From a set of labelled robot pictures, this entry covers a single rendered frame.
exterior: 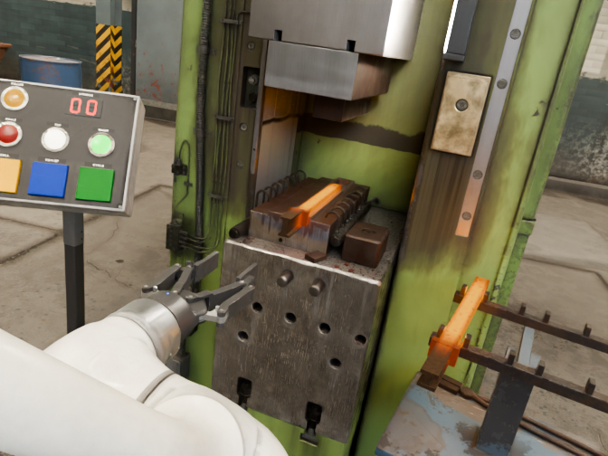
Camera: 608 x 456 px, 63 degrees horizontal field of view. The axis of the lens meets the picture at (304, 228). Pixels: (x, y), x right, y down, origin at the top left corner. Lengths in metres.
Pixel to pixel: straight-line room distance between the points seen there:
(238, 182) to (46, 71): 4.41
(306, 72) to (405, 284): 0.57
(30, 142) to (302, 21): 0.66
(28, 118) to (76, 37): 7.38
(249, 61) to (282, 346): 0.71
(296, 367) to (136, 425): 0.89
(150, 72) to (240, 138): 6.77
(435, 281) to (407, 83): 0.59
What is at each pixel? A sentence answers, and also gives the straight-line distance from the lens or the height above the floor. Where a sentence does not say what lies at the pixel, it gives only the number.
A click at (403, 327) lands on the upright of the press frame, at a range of 1.34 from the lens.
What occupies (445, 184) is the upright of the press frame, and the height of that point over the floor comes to 1.11.
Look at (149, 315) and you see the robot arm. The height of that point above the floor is 1.04.
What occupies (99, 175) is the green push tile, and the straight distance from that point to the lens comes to 1.21.
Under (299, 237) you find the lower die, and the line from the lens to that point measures 1.15.
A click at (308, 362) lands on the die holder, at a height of 0.66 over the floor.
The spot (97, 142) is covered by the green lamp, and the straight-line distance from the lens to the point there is 1.23.
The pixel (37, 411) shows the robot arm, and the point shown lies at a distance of 0.33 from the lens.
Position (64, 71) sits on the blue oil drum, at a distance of 5.65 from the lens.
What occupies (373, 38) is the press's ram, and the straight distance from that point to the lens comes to 1.05.
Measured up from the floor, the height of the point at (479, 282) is 0.94.
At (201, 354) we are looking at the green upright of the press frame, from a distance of 1.63.
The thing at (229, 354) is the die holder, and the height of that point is 0.61.
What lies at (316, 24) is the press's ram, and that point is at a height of 1.41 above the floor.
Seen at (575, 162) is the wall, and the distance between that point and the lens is 7.49.
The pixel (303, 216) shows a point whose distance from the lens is 1.12.
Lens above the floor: 1.36
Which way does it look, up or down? 20 degrees down
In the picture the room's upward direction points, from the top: 8 degrees clockwise
